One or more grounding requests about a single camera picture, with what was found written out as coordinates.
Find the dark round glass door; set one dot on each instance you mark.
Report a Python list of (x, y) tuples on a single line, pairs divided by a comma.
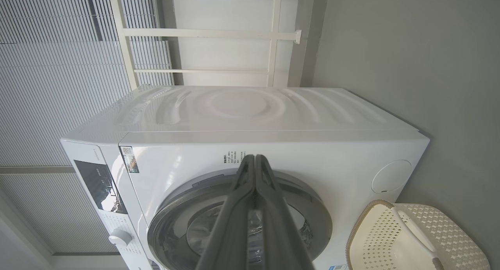
[(172, 223)]

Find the black control display panel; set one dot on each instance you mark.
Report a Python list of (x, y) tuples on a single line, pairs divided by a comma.
[(99, 186)]

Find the white round control knob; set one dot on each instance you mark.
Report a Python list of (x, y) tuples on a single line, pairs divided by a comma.
[(120, 237)]

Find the white front-load washing machine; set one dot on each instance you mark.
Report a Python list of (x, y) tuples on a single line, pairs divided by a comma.
[(312, 152)]

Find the colourful rectangular sticker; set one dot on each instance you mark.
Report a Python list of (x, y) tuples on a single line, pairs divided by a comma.
[(129, 160)]

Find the white metal railing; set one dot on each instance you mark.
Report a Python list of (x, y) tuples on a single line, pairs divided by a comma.
[(203, 33)]

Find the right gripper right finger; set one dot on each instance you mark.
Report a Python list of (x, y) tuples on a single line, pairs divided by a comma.
[(277, 231)]

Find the round white filter cover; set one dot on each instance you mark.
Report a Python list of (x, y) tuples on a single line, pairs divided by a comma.
[(390, 176)]

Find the cream perforated laundry basket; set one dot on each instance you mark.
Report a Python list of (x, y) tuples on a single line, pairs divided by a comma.
[(449, 238)]

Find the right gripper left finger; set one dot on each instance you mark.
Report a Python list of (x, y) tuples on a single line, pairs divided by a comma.
[(230, 231)]

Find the blue energy label sticker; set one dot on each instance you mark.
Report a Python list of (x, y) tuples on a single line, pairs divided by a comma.
[(338, 267)]

